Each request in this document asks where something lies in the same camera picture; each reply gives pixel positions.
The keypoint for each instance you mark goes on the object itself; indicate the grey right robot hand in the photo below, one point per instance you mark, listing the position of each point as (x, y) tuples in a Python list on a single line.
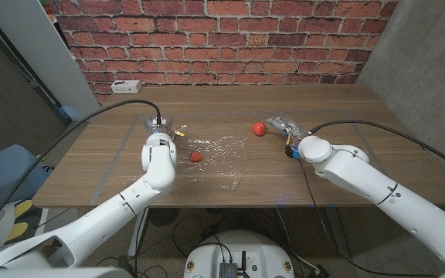
[(286, 125)]

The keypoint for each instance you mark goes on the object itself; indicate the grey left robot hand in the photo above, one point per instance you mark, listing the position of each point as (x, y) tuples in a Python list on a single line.
[(158, 126)]

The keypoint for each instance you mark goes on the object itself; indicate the small orange strawberry ball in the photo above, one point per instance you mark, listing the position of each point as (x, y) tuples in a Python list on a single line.
[(196, 156)]

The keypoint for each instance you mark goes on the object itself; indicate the clear plastic wrap sheet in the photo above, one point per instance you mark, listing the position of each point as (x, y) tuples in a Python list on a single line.
[(222, 162)]

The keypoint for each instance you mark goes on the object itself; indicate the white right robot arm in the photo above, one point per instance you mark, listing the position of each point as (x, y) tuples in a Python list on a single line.
[(381, 185)]

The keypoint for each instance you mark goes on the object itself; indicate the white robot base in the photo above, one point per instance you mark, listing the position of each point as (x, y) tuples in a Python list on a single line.
[(261, 251)]

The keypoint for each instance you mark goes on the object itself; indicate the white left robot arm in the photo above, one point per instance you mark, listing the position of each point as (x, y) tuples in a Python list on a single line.
[(91, 228)]

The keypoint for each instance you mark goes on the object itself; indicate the red ball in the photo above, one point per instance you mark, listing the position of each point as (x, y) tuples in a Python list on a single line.
[(259, 128)]

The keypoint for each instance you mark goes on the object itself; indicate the yellow-green tennis ball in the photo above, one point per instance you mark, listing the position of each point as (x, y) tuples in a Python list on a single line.
[(41, 158)]

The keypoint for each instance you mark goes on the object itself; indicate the white power strip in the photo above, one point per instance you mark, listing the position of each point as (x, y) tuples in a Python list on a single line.
[(126, 87)]

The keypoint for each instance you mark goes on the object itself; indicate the black round floor fan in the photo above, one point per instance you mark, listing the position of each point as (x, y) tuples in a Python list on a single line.
[(163, 217)]

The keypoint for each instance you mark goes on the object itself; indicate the red brick print backdrop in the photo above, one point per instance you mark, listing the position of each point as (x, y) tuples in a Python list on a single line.
[(222, 42)]

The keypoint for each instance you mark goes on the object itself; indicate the white table leg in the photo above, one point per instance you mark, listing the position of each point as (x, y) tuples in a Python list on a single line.
[(139, 231)]

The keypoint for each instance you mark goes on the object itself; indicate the grey table leg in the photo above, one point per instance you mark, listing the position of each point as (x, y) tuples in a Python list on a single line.
[(340, 239)]

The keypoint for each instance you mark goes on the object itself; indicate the white partition panel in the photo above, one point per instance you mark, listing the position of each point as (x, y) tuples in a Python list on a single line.
[(41, 50)]

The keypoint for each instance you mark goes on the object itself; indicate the grey electronics box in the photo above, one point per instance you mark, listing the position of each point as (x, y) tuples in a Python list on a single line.
[(228, 270)]

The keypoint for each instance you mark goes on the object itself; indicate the blue plastic bin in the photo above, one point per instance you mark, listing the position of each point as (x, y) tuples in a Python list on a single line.
[(6, 173)]

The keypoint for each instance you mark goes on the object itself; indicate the yellow and black floor item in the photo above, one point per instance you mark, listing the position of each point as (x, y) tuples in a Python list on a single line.
[(21, 220)]

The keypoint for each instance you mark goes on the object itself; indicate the white robot torso edge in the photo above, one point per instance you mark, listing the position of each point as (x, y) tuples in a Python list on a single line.
[(52, 273)]

